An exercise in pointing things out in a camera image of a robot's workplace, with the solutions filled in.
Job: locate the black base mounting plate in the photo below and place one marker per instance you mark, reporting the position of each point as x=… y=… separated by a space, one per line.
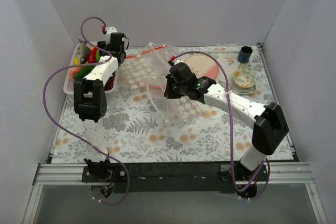
x=159 y=177

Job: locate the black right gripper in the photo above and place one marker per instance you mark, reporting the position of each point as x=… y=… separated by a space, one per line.
x=169 y=87

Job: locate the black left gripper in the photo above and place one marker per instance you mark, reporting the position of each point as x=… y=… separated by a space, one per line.
x=102 y=44

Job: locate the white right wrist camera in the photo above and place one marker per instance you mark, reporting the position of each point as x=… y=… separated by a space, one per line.
x=175 y=61

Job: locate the purple grape bunch toy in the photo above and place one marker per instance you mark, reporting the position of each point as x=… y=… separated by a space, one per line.
x=110 y=82

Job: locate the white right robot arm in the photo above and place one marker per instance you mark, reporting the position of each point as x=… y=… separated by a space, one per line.
x=267 y=122

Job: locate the dotted zip top bag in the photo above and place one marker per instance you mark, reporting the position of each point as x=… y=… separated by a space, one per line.
x=170 y=111

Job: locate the floral tablecloth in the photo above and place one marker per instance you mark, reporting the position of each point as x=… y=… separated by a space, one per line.
x=133 y=131

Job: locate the yellow lemon toy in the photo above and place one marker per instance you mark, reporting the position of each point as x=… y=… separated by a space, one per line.
x=76 y=61

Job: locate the dotted zip bag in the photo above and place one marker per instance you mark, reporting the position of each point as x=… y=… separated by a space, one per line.
x=170 y=111
x=144 y=70

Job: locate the red chili pepper toy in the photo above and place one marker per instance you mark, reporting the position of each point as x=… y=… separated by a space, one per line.
x=92 y=55

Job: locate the green cucumber toy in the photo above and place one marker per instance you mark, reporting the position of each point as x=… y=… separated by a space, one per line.
x=83 y=72

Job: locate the floral serving tray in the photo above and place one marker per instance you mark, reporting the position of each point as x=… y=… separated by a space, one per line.
x=229 y=62

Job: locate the grey toy fish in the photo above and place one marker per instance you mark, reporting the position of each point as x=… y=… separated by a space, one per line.
x=82 y=52

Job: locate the green watermelon ball toy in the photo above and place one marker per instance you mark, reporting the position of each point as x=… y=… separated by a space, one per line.
x=97 y=56

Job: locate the pink peach toy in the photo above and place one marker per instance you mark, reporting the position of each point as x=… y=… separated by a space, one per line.
x=74 y=71

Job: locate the pink beige round plate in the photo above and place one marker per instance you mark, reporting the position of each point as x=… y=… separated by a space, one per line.
x=202 y=65

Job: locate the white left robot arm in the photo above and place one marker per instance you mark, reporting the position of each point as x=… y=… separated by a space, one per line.
x=90 y=103

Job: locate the floral patterned bowl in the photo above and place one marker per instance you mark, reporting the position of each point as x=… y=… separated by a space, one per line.
x=244 y=78

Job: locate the white plastic fruit basket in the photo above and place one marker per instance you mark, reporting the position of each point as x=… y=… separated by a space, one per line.
x=68 y=84

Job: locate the dark blue cup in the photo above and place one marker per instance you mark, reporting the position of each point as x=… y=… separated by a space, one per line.
x=244 y=54

